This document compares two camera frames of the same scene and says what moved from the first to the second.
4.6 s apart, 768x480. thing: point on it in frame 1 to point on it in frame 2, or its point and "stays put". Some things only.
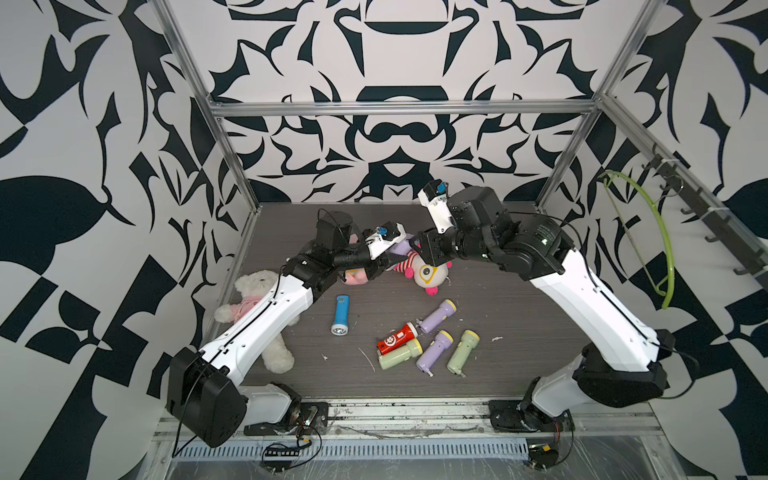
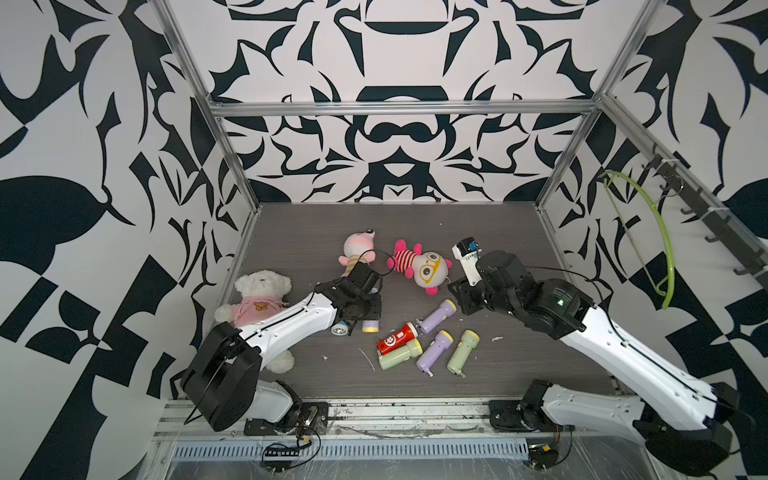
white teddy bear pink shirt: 252,287 stays put
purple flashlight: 401,247 to 370,326
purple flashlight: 442,340 stays put
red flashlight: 407,333 stays put
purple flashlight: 446,308 stays put
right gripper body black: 440,246 to 470,297
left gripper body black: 357,258 to 370,307
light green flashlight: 400,355 stays put
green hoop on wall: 672,272 stays put
